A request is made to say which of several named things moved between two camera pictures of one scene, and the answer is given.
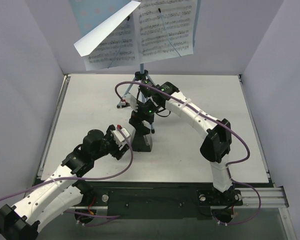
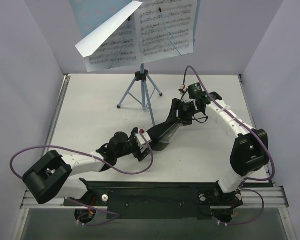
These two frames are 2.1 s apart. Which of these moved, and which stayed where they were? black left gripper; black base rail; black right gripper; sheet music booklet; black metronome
Moved: black left gripper; black metronome; black right gripper
Stayed: black base rail; sheet music booklet
